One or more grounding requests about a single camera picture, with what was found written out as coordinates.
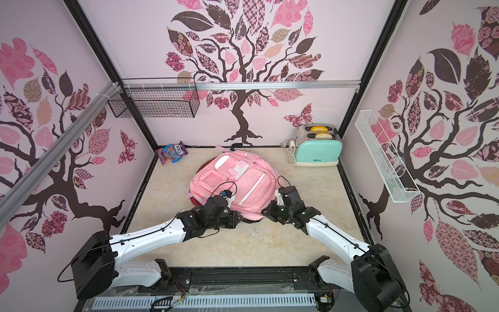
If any blue M&M's candy bag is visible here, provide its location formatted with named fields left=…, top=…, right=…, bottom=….
left=162, top=145, right=182, bottom=163

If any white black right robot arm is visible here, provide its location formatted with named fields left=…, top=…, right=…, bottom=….
left=262, top=186, right=409, bottom=311

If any red backpack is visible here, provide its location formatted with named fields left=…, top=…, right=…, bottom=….
left=187, top=159, right=212, bottom=207

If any aluminium rail back wall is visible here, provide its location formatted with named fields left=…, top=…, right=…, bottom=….
left=124, top=80, right=361, bottom=90

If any aluminium rail wall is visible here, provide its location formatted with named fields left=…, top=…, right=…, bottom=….
left=1, top=82, right=119, bottom=227
left=124, top=80, right=361, bottom=90

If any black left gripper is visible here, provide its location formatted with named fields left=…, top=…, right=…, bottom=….
left=205, top=211, right=242, bottom=230

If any pink red candy bag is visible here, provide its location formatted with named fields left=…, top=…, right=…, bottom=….
left=155, top=148, right=166, bottom=165

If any pink backpack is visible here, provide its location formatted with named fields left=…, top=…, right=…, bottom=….
left=188, top=146, right=279, bottom=222

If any mint green toaster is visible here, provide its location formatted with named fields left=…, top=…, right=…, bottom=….
left=294, top=123, right=343, bottom=166

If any white toaster power cord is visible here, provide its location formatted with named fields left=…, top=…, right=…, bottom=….
left=281, top=140, right=299, bottom=168

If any aluminium rail left wall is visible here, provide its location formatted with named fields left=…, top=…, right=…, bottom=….
left=1, top=82, right=119, bottom=227

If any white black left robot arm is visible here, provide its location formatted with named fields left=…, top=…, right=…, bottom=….
left=70, top=195, right=242, bottom=300

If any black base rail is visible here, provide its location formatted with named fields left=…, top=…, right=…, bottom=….
left=147, top=264, right=398, bottom=293

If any white wire shelf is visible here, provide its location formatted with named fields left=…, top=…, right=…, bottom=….
left=355, top=110, right=421, bottom=203

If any black wire basket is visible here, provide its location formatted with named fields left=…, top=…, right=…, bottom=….
left=107, top=76, right=200, bottom=118

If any white slotted cable duct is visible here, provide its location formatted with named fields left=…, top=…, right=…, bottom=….
left=90, top=293, right=317, bottom=311

